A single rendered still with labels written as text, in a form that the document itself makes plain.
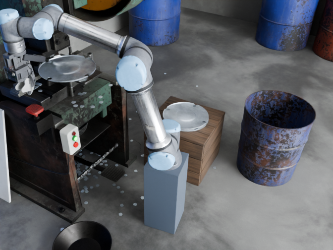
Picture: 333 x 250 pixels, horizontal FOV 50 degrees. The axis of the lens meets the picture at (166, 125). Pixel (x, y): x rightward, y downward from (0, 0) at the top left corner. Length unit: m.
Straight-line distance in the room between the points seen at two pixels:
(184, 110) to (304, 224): 0.98
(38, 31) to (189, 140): 1.09
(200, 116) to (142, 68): 1.01
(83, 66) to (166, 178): 0.73
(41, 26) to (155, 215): 1.13
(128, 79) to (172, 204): 0.80
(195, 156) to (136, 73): 0.97
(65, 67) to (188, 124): 0.79
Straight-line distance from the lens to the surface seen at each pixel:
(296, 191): 2.44
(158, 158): 1.52
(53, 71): 1.92
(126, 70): 1.32
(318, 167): 2.67
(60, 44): 1.87
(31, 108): 1.69
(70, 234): 2.06
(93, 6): 2.12
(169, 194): 1.83
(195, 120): 2.21
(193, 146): 2.11
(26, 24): 1.44
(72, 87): 1.91
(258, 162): 2.28
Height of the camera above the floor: 1.66
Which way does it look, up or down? 37 degrees down
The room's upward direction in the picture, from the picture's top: 2 degrees clockwise
